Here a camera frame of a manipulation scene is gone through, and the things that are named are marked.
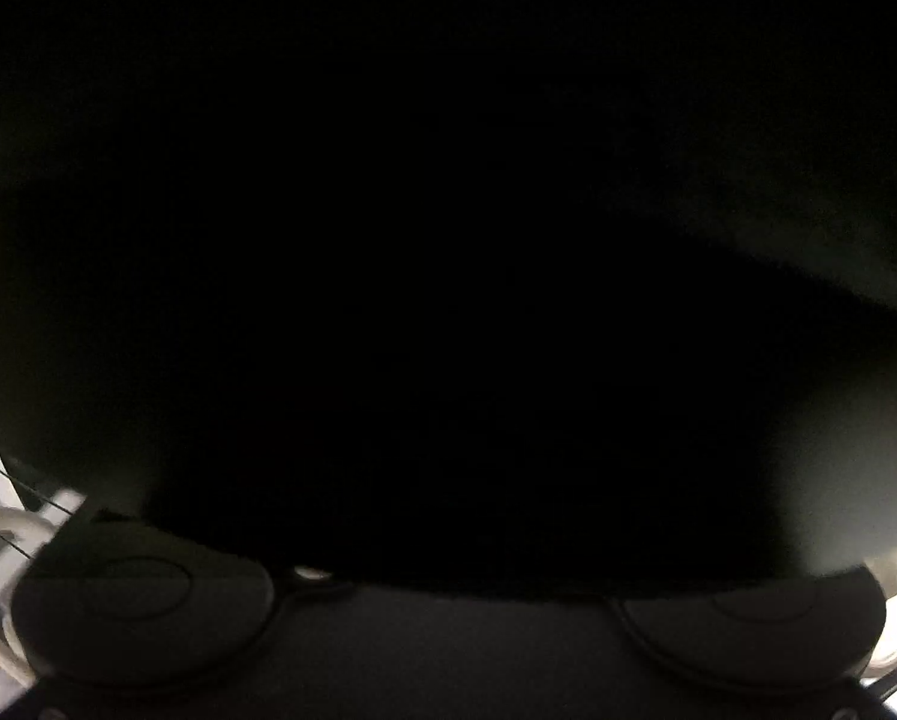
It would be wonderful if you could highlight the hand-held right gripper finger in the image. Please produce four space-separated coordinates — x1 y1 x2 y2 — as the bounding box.
290 565 344 597

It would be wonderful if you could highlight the black slipper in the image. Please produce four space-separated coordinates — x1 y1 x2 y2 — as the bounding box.
0 0 897 601

